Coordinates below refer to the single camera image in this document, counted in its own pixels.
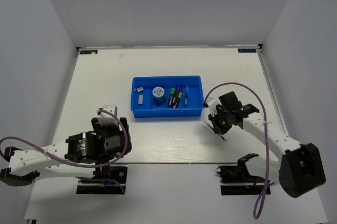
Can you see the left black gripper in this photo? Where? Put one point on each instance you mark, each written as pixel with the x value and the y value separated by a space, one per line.
pixel 99 129

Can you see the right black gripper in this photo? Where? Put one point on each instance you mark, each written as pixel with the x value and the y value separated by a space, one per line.
pixel 218 128

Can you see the green ink pen refill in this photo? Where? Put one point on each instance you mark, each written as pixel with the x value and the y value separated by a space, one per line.
pixel 221 137

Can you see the blue ink pen refill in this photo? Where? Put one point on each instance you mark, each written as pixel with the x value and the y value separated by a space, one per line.
pixel 186 96

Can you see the yellow cap black highlighter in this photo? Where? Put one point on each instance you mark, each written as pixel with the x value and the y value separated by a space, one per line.
pixel 177 100

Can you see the purple cap black highlighter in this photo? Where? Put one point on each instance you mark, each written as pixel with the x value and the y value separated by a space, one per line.
pixel 175 96

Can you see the green cap black highlighter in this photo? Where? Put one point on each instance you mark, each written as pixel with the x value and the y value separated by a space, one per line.
pixel 171 98

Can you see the grey eraser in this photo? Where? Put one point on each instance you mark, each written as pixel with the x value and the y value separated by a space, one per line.
pixel 140 100

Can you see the round blue white tape tin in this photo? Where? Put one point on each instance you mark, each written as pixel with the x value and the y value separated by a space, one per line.
pixel 158 95

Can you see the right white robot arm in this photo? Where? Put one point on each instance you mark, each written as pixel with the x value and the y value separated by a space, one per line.
pixel 298 168

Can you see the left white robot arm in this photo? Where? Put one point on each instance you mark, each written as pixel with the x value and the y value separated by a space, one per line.
pixel 87 156

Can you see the blue divided plastic tray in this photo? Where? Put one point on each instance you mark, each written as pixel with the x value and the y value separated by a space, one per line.
pixel 149 109

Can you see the right table corner label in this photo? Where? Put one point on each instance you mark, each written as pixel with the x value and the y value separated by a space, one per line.
pixel 246 50

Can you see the table corner label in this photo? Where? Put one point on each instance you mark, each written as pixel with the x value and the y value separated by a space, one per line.
pixel 246 50
pixel 88 52

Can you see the left table corner label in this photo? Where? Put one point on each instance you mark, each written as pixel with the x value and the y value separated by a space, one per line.
pixel 88 52

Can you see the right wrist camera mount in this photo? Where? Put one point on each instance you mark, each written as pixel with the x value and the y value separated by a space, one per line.
pixel 211 104

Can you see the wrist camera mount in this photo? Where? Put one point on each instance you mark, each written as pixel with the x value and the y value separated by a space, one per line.
pixel 106 115
pixel 211 104

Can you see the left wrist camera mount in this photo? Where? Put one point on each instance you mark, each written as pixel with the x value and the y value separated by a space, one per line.
pixel 106 115

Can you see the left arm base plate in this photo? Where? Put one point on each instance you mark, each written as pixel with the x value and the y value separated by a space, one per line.
pixel 106 181

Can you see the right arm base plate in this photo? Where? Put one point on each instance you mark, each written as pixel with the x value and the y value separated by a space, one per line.
pixel 236 183

